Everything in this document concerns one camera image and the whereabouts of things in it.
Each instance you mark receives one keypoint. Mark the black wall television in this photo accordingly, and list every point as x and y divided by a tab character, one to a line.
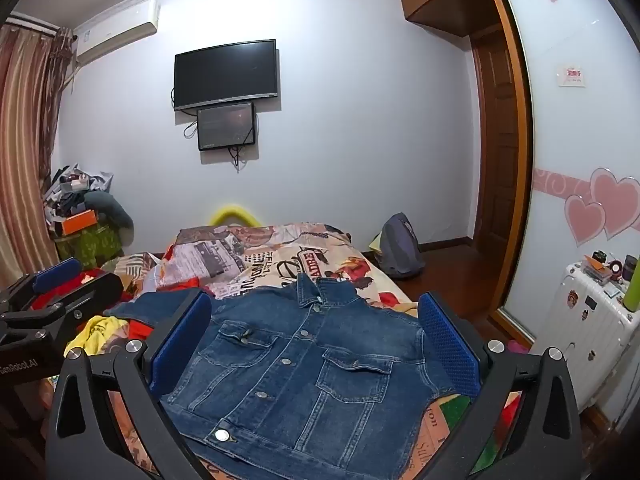
225	75

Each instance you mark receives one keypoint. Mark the red cloth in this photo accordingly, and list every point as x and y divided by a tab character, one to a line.
142	331

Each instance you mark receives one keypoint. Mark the white heart-print sliding door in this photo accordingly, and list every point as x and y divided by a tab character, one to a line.
575	160

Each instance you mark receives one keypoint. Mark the yellow curved foam tube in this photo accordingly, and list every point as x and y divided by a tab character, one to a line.
235	211

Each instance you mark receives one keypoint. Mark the blue denim jacket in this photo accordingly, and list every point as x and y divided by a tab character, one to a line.
310	360

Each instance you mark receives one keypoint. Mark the striped brown curtain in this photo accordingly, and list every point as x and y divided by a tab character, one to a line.
25	150

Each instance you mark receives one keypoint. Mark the green patterned cloth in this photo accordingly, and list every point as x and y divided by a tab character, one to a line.
95	247

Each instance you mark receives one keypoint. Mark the printed blanket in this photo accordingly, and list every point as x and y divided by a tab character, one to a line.
280	260

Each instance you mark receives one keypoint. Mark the orange box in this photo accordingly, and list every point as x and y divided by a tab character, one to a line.
80	222

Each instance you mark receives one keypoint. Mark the pile of clutter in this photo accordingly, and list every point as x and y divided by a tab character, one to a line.
75	185

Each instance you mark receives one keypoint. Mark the small red and white sticker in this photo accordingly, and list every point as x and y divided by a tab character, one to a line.
571	76

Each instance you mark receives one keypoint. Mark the white suitcase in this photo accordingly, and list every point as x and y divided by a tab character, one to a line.
585	330

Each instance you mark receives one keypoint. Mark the yellow cloth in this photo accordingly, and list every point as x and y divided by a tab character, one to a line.
95	335

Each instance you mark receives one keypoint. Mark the pink object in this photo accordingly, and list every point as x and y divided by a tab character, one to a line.
519	347

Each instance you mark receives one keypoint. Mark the dark cup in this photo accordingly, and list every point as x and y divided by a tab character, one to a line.
630	262

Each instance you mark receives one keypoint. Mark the green bottle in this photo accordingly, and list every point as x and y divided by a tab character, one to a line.
632	292

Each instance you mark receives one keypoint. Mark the small black wall monitor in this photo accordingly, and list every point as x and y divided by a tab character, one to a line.
226	126

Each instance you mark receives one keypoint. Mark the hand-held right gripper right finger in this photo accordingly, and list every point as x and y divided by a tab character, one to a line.
450	345

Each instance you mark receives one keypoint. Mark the dark grey plush cushion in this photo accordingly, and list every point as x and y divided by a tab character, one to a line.
112	212

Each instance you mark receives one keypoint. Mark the grey backpack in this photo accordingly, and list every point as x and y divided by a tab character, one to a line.
400	250

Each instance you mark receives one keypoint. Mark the red plush toy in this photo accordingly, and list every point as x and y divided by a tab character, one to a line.
47	302

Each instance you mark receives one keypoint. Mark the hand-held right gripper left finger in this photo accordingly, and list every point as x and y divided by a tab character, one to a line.
182	345

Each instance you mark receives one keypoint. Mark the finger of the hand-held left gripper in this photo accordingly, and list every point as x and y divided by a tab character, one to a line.
56	272
95	290

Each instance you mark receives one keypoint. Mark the white air conditioner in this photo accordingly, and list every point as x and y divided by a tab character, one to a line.
115	32

